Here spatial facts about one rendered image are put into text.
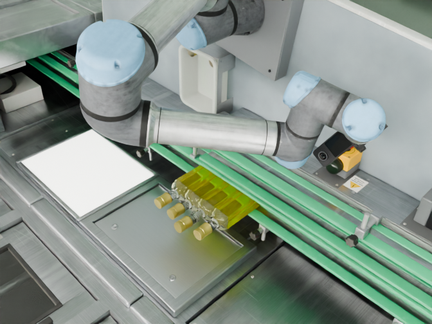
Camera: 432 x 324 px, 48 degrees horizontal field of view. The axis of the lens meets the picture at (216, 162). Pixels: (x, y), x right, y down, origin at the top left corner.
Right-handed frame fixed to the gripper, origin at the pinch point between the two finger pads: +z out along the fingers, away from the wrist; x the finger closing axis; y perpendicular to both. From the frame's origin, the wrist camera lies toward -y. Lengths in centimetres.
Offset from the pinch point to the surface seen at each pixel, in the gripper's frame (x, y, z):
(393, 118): -2.6, 11.8, 4.1
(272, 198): 0.5, -26.4, 14.7
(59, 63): 102, -69, 59
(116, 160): 48, -68, 42
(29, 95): 103, -90, 62
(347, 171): -6.4, -5.2, 11.3
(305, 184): -2.1, -16.3, 10.7
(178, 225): 10, -51, 6
